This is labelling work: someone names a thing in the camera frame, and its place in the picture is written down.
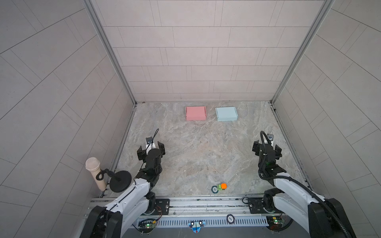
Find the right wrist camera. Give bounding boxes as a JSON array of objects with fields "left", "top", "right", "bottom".
[{"left": 267, "top": 134, "right": 274, "bottom": 146}]

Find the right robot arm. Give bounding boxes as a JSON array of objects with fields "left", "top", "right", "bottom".
[{"left": 252, "top": 138, "right": 356, "bottom": 238}]

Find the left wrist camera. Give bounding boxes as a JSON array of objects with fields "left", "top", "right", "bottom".
[{"left": 146, "top": 136, "right": 156, "bottom": 151}]

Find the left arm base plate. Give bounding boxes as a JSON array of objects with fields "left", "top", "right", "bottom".
[{"left": 143, "top": 198, "right": 170, "bottom": 216}]

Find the blue red sticker tag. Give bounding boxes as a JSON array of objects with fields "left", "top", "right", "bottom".
[{"left": 188, "top": 221, "right": 205, "bottom": 234}]

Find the light blue paper box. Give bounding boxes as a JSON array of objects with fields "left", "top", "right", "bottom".
[{"left": 215, "top": 107, "right": 238, "bottom": 122}]

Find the green circuit board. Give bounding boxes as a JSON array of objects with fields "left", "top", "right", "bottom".
[
  {"left": 138, "top": 219, "right": 157, "bottom": 234},
  {"left": 266, "top": 216, "right": 285, "bottom": 231}
]

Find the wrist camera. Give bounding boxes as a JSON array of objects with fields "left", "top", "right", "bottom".
[
  {"left": 267, "top": 134, "right": 274, "bottom": 146},
  {"left": 146, "top": 136, "right": 156, "bottom": 151}
]

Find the black round stand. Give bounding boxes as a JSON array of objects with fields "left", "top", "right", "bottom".
[{"left": 96, "top": 169, "right": 132, "bottom": 193}]

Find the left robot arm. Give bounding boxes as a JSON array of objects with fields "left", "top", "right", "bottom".
[{"left": 80, "top": 137, "right": 165, "bottom": 238}]

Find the orange green small toy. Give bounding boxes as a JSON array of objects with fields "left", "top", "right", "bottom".
[{"left": 217, "top": 183, "right": 227, "bottom": 190}]

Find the left green circuit board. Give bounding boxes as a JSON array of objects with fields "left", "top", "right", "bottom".
[{"left": 138, "top": 219, "right": 157, "bottom": 234}]

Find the right green circuit board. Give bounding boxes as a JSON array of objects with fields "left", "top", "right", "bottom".
[{"left": 266, "top": 216, "right": 285, "bottom": 231}]

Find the pink paper box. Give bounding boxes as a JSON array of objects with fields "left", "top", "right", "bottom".
[{"left": 186, "top": 106, "right": 206, "bottom": 121}]

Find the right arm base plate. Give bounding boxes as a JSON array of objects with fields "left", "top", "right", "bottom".
[{"left": 243, "top": 197, "right": 284, "bottom": 214}]

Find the aluminium rail frame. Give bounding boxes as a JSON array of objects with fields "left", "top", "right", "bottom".
[{"left": 84, "top": 194, "right": 281, "bottom": 227}]

